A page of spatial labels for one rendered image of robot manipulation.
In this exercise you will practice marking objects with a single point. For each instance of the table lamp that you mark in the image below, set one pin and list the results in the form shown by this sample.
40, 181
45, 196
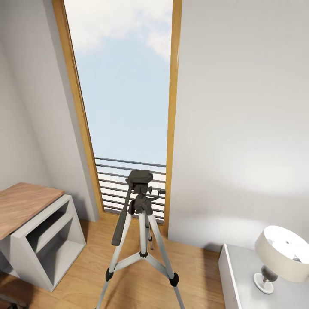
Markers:
275, 263

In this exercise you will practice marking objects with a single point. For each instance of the camera tripod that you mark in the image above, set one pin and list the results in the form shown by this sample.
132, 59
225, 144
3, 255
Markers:
138, 181

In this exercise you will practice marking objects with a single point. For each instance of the desk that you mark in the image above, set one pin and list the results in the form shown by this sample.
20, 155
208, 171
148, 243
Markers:
40, 234

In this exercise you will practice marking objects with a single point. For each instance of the nightstand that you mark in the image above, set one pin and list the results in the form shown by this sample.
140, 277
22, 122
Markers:
238, 266

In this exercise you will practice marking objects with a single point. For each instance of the fixed window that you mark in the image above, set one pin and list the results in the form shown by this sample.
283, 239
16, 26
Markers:
122, 59

